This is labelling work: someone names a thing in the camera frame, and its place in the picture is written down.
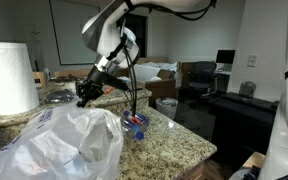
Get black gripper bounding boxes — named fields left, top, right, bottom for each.
left=75, top=67, right=108, bottom=109

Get clear plastic water bottle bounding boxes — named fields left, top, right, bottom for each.
left=119, top=119, right=146, bottom=142
left=122, top=110, right=151, bottom=128

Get translucent white plastic bag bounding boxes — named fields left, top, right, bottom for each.
left=0, top=102, right=124, bottom=180

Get white projection screen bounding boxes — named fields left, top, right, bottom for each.
left=49, top=0, right=102, bottom=66

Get white paper towel roll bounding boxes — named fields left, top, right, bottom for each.
left=0, top=41, right=41, bottom=116

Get black office chair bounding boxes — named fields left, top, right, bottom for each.
left=187, top=61, right=218, bottom=101

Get wooden counter cabinet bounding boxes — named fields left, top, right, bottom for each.
left=180, top=156, right=220, bottom=180

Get black computer monitor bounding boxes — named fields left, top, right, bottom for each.
left=215, top=49, right=237, bottom=65

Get black low cabinet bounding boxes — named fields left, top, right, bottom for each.
left=207, top=92, right=280, bottom=166

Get grey round pot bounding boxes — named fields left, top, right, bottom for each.
left=238, top=80, right=258, bottom=100

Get white light switch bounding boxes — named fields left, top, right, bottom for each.
left=246, top=53, right=259, bottom=68

